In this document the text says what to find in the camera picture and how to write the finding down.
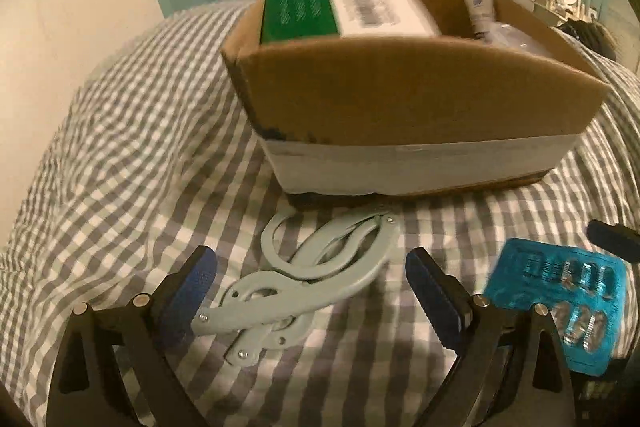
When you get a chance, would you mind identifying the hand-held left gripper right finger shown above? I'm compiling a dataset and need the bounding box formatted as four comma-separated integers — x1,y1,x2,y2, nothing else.
405,247,576,427

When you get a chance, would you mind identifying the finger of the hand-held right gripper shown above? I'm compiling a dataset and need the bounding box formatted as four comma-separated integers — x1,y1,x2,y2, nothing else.
587,219,640,264

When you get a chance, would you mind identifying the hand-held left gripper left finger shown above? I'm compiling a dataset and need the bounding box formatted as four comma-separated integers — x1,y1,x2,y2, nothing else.
46,245,218,427

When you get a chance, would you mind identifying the blue pill blister pack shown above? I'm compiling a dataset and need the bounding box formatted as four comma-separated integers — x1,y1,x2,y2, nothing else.
482,237,628,378

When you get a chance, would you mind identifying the pale blue folding hanger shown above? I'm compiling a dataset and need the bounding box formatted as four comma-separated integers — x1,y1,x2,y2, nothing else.
192,204,401,367

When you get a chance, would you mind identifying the cardboard box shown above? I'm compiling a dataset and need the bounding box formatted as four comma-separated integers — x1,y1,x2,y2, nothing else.
221,0,611,208

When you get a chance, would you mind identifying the white plastic tissue packet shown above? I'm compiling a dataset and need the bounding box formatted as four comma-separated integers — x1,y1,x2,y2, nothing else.
482,22,546,56

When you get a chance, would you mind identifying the green and white box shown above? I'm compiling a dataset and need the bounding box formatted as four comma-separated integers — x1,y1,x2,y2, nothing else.
259,0,443,45

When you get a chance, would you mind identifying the checked bedspread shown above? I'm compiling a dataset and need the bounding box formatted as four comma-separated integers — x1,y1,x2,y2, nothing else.
0,0,640,427

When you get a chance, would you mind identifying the black bag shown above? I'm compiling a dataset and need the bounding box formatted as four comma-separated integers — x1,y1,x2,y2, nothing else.
557,19,618,60

